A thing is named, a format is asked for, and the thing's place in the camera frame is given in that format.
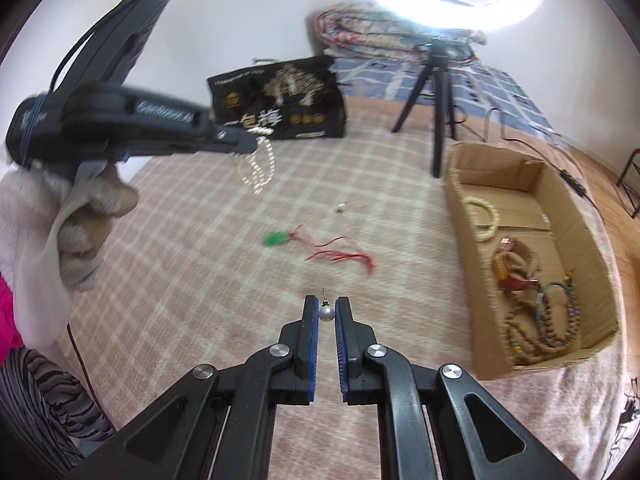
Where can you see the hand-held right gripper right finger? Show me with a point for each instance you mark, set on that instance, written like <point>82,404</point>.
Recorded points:
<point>340,345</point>

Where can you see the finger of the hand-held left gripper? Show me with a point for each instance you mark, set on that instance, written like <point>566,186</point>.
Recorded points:
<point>230,141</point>

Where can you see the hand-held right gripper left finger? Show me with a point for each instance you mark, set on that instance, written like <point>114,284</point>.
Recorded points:
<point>314,340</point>

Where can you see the white pearl strand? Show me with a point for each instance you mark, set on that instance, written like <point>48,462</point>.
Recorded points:
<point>257,180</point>

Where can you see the cardboard box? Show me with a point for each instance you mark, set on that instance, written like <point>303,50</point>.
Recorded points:
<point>575,240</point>

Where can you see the person's left forearm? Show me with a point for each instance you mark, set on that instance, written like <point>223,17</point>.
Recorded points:
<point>25,240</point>

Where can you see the person's left hand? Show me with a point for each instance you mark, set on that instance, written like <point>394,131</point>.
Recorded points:
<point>80,240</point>

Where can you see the black snack bag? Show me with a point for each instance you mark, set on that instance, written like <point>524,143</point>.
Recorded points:
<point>295,95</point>

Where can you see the pink plaid blanket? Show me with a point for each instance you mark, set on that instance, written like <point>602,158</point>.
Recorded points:
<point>200,260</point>

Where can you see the folded floral quilt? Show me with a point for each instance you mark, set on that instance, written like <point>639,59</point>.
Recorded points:
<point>380,30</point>

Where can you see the black tripod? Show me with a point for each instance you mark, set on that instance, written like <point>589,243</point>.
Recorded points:
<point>440,110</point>

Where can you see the pink garment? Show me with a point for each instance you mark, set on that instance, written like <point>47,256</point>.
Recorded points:
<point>7,320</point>

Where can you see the blue patterned bed sheet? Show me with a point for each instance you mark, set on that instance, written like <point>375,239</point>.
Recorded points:
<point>480,90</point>

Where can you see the striped grey garment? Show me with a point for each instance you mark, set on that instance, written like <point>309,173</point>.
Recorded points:
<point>45,395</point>

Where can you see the black clothes rack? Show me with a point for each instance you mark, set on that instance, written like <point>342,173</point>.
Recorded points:
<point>631,180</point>

